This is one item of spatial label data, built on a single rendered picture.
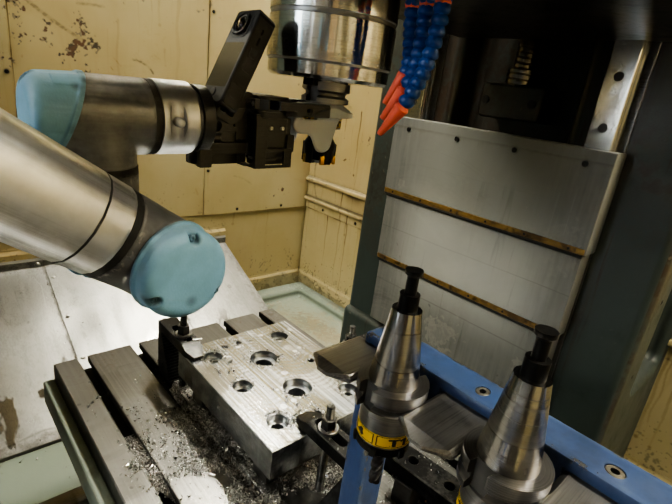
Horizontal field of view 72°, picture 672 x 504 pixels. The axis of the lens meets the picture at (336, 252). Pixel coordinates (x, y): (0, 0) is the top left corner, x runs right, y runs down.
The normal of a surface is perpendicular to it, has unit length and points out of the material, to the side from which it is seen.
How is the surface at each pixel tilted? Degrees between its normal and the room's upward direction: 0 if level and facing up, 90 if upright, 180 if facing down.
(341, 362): 0
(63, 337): 23
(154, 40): 90
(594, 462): 0
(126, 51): 90
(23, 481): 0
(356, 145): 90
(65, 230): 101
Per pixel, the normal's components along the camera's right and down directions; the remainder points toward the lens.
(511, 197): -0.75, 0.15
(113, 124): 0.69, 0.36
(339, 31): 0.09, 0.34
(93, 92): 0.59, -0.32
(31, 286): 0.39, -0.72
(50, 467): 0.13, -0.93
